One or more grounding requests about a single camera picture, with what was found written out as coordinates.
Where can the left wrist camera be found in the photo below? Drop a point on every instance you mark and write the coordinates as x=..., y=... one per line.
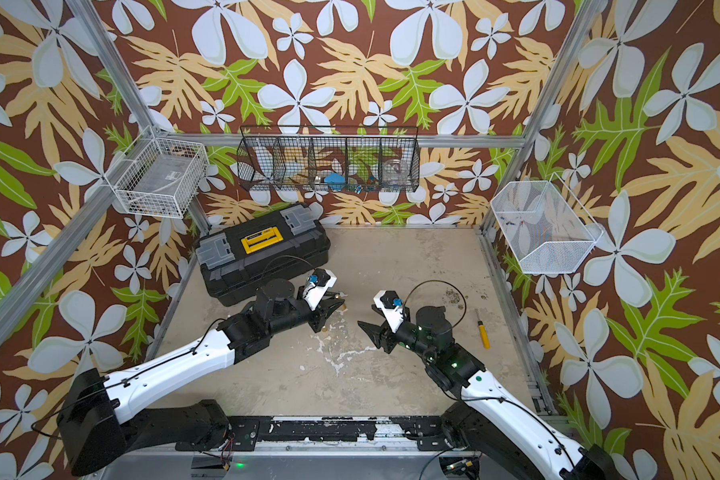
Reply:
x=317, y=286

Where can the black plastic toolbox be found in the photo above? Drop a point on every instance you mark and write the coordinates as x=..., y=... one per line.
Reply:
x=235, y=261

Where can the white wire basket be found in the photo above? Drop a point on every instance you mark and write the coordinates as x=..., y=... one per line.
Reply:
x=547, y=228
x=158, y=175

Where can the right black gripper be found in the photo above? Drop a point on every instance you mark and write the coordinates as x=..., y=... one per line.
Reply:
x=381, y=335

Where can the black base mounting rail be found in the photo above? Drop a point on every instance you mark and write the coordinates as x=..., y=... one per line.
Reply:
x=427, y=433

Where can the black wire shelf basket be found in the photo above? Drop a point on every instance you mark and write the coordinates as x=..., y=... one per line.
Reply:
x=372, y=159

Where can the white wire basket right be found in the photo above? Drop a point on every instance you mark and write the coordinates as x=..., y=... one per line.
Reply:
x=547, y=228

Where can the blue object in basket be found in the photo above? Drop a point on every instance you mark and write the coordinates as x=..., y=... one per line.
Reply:
x=335, y=181

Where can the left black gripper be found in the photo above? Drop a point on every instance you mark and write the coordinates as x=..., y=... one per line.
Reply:
x=322, y=312

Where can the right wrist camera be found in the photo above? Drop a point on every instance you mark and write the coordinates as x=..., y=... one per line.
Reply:
x=391, y=307

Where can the yellow handled screwdriver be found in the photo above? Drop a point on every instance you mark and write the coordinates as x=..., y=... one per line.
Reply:
x=485, y=340

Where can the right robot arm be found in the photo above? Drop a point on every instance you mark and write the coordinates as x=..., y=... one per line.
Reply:
x=485, y=417

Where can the white wire basket left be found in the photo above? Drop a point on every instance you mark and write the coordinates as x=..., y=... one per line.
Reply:
x=158, y=175

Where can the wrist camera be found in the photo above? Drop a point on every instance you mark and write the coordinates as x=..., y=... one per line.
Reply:
x=391, y=307
x=317, y=286

